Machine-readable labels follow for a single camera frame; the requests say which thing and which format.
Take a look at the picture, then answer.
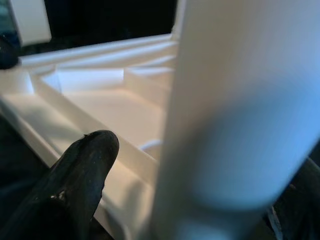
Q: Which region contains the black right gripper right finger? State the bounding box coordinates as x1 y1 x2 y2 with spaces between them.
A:
264 157 320 240

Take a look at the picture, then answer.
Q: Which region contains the white plastic table top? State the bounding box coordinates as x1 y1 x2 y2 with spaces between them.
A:
0 32 181 240

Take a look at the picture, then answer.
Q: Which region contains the black door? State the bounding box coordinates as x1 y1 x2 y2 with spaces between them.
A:
43 0 178 41

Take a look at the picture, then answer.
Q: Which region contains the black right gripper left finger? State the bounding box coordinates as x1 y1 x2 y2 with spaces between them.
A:
0 129 120 240

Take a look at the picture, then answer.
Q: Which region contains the black shiny tablecloth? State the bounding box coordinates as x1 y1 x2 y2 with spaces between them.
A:
0 32 173 240

